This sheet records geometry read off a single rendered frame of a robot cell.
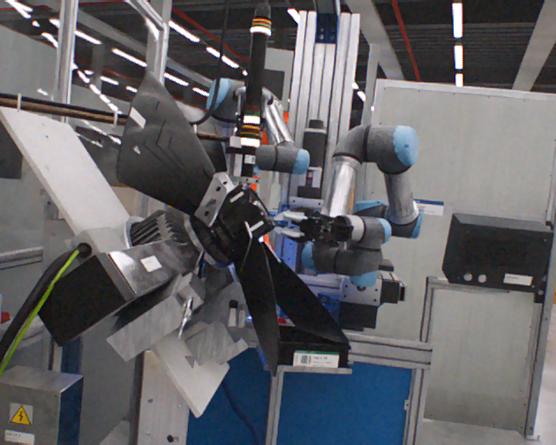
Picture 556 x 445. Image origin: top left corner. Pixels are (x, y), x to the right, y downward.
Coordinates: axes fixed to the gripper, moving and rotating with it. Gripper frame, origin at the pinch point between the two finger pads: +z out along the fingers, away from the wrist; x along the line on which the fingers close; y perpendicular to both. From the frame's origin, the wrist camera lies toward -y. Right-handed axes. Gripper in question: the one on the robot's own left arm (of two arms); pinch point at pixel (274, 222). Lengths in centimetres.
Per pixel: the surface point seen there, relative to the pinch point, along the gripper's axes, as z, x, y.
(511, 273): -67, 6, 24
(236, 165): 14.6, -13.1, 3.8
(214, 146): 17.8, -16.5, -3.0
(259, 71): 11.5, -34.6, 1.7
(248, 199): 17.7, -7.2, 17.5
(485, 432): -195, 124, -47
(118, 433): 0, 131, -115
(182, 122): 33.2, -20.0, 17.6
